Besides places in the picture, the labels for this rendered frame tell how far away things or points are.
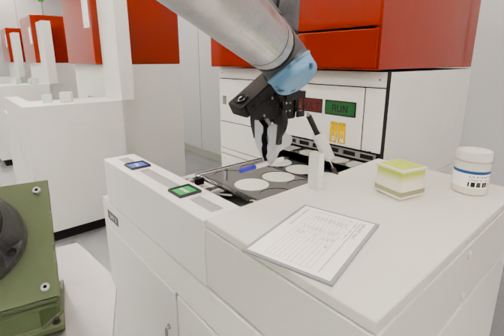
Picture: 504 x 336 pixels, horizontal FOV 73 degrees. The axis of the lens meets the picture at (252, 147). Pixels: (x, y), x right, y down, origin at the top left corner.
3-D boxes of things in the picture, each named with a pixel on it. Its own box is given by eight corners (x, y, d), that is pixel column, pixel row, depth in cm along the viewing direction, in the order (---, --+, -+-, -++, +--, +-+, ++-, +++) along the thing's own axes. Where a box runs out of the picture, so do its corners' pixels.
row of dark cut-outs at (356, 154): (274, 139, 136) (274, 132, 136) (376, 163, 104) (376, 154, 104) (274, 139, 136) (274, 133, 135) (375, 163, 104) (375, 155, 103)
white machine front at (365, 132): (225, 151, 168) (223, 67, 158) (379, 200, 108) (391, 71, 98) (220, 151, 166) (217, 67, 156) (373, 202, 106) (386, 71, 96)
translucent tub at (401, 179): (397, 185, 80) (400, 157, 79) (424, 196, 74) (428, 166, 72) (373, 190, 77) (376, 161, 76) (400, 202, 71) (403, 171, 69)
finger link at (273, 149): (295, 163, 72) (297, 119, 69) (276, 169, 68) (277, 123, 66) (284, 160, 74) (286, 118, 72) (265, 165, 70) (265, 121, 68)
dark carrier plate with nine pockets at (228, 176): (277, 157, 130) (277, 154, 130) (356, 179, 105) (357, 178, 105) (201, 175, 108) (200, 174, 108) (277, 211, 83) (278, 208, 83)
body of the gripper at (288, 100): (304, 119, 70) (309, 59, 67) (276, 124, 65) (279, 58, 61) (277, 114, 76) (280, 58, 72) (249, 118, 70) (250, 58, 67)
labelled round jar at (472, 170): (457, 182, 82) (463, 144, 80) (491, 190, 77) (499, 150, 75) (445, 190, 78) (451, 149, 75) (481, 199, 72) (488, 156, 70)
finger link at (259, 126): (282, 159, 75) (285, 118, 72) (262, 164, 71) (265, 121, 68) (271, 155, 77) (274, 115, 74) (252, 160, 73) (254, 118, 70)
